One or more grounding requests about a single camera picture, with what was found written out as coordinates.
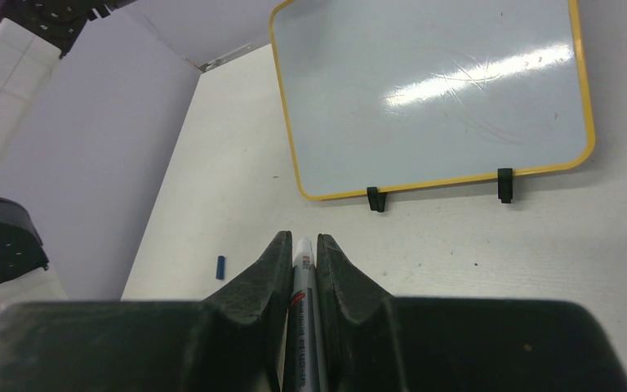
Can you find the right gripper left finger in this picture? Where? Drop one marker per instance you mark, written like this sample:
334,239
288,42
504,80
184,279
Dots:
248,322

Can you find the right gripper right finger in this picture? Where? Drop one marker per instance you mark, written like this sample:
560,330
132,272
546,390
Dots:
355,325

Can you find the blue marker cap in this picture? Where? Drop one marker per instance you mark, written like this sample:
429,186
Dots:
220,268

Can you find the yellow framed whiteboard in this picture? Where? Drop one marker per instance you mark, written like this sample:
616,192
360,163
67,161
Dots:
400,95

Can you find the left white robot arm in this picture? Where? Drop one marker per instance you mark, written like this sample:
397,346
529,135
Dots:
34,37

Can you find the left black whiteboard clip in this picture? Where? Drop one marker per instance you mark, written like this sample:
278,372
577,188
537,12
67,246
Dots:
376,199

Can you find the black whiteboard clip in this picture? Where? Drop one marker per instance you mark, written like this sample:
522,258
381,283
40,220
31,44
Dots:
505,185
376,199

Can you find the right black whiteboard clip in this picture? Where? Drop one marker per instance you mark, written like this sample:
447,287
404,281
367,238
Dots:
505,185

